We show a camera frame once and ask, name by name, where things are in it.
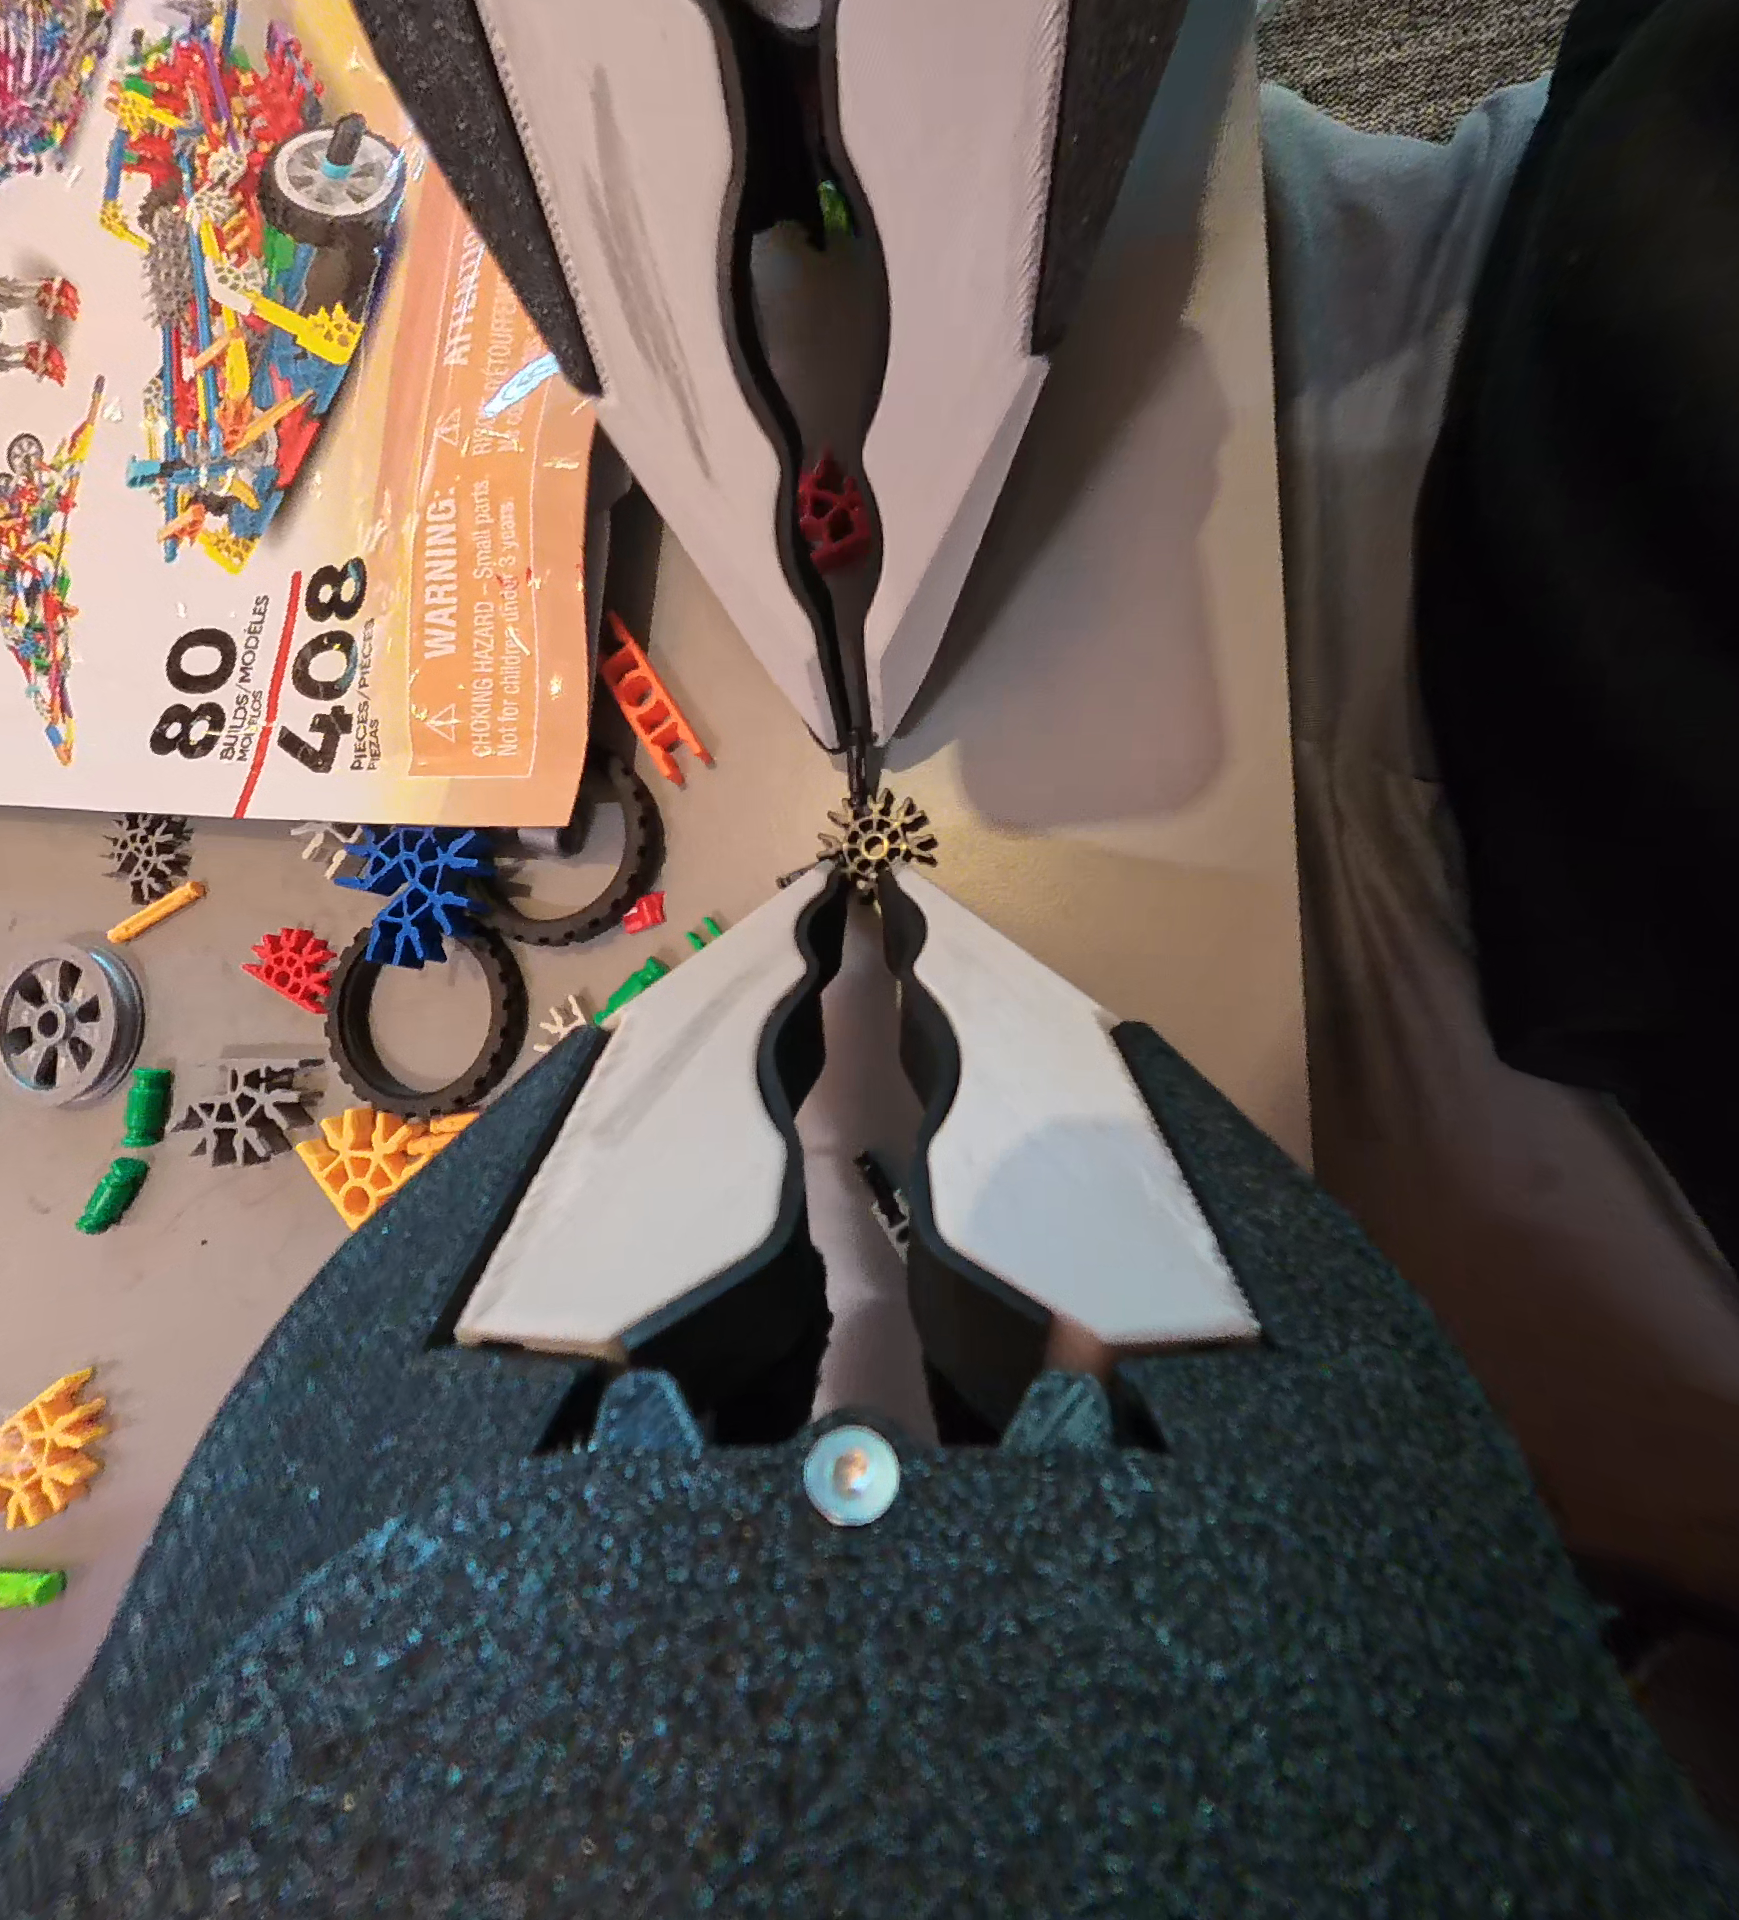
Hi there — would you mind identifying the dark grey fan connector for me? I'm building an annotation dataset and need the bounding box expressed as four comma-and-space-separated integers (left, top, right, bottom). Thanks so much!
171, 1055, 323, 1168

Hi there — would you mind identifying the dark grey snowflake connector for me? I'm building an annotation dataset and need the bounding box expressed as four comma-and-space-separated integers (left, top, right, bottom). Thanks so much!
101, 815, 196, 906

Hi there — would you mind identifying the orange ladder piece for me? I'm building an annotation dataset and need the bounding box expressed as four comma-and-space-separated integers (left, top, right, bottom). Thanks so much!
600, 611, 714, 784

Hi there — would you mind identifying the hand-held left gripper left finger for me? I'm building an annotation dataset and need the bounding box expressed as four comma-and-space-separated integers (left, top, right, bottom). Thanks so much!
454, 867, 856, 1371

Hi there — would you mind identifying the orange rod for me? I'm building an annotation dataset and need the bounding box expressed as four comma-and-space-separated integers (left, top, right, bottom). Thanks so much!
106, 881, 208, 949

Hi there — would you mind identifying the black rubber tire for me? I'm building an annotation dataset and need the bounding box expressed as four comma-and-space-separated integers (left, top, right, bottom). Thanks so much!
507, 753, 663, 949
328, 929, 529, 1119

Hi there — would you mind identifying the black snowflake connector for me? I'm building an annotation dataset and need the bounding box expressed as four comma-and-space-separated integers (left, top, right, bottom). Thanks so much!
824, 792, 943, 902

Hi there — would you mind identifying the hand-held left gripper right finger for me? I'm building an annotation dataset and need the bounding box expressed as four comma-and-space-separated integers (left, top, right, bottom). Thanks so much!
876, 867, 1261, 1362

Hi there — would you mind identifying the printed toy packaging sheet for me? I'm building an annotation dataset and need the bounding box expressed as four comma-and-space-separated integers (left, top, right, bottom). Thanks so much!
0, 0, 646, 830

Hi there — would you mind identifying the grey spoked wheel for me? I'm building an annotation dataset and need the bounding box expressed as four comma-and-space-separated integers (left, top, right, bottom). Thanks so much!
0, 937, 150, 1110

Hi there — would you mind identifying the yellow fan connector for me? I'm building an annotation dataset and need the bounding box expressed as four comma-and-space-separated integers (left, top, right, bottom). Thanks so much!
297, 1106, 480, 1233
0, 1370, 113, 1534

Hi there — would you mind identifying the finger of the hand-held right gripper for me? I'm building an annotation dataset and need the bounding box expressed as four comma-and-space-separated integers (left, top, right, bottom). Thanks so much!
478, 0, 856, 748
817, 0, 1068, 746

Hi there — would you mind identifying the blue snowflake connector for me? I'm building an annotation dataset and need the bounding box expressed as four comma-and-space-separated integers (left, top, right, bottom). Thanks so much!
334, 825, 495, 970

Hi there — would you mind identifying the red fan connector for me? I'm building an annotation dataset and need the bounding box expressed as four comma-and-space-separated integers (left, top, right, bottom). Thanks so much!
242, 925, 341, 1014

